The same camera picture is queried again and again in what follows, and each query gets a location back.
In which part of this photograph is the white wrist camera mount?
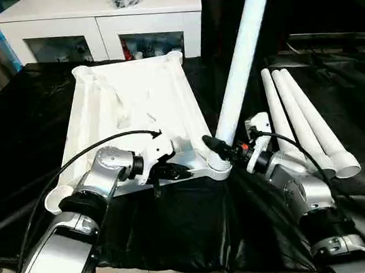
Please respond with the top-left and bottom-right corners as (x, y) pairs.
(136, 132), (180, 187)
(242, 111), (275, 174)

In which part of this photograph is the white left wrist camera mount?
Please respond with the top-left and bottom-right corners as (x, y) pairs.
(136, 132), (180, 187)

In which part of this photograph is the black plastic mat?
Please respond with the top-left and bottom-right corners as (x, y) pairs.
(0, 35), (365, 273)

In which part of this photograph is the white plastic table top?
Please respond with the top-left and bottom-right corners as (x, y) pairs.
(33, 47), (236, 218)

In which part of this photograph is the white cabinet with glass doors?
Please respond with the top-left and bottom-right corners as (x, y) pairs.
(0, 0), (208, 74)

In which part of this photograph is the black flat panel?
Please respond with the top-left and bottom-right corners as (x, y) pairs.
(287, 28), (365, 50)

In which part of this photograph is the white plastic table leg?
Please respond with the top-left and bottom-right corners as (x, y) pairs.
(194, 0), (289, 173)
(279, 62), (362, 184)
(260, 66), (299, 156)
(270, 65), (337, 177)

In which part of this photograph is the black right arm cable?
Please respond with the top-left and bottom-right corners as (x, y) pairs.
(250, 120), (365, 258)

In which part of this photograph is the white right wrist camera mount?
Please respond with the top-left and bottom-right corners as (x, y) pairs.
(242, 111), (275, 174)

